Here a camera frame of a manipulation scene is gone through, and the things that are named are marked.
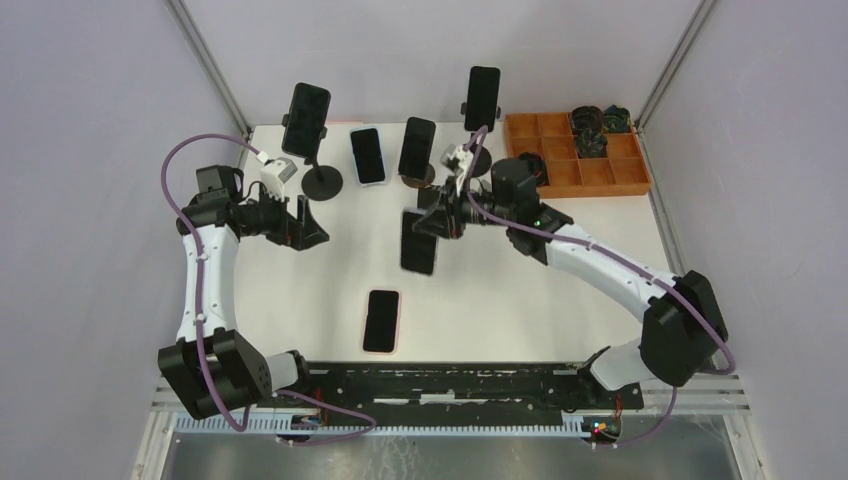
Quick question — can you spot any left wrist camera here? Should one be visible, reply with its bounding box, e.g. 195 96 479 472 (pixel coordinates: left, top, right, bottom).
259 158 298 198

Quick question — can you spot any black phone on round stand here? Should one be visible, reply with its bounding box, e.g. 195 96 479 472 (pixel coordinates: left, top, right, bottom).
398 117 436 180

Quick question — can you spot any white case phone lying flat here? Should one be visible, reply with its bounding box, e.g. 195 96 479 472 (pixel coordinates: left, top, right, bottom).
349 127 387 186

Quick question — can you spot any black cable coil front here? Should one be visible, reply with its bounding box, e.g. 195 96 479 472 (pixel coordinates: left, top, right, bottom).
515 151 550 187

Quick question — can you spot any wooden compartment tray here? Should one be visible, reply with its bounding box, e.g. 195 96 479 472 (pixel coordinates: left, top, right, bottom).
503 112 652 199

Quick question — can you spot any tall black phone stand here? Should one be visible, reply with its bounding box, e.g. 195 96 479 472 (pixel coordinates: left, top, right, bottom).
460 102 502 178
301 127 344 201

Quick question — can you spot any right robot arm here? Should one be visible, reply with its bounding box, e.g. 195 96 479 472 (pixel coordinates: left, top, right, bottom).
412 148 735 408

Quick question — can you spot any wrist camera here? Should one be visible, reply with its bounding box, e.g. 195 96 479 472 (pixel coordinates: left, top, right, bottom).
259 158 298 198
440 144 474 187

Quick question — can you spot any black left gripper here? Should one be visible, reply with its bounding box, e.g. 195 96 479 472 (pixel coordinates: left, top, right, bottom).
240 184 328 251

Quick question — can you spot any small black folding stand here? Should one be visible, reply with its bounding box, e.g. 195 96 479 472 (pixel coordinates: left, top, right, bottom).
416 186 441 211

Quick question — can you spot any clear case phone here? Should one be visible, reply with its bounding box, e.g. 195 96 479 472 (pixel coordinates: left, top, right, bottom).
400 209 437 276

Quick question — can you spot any black mounting base plate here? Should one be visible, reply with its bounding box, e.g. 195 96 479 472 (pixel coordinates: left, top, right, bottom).
307 362 644 427

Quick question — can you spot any pink case phone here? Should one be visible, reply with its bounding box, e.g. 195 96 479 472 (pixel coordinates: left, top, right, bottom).
362 290 401 354

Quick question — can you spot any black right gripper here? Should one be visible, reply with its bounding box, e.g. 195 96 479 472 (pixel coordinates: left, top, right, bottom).
414 174 515 239

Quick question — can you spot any black phone on tall stand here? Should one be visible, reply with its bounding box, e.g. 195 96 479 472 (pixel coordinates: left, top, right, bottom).
281 82 331 159

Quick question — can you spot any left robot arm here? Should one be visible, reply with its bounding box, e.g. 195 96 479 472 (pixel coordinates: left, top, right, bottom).
157 158 329 420

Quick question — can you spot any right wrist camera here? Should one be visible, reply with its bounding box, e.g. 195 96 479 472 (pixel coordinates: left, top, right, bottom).
440 144 474 187

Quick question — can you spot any black phone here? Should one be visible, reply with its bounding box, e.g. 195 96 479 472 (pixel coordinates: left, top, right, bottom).
462 66 501 132
281 82 331 159
398 117 436 180

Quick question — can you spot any white slotted cable duct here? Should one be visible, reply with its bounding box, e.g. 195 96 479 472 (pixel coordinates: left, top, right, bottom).
175 413 601 440

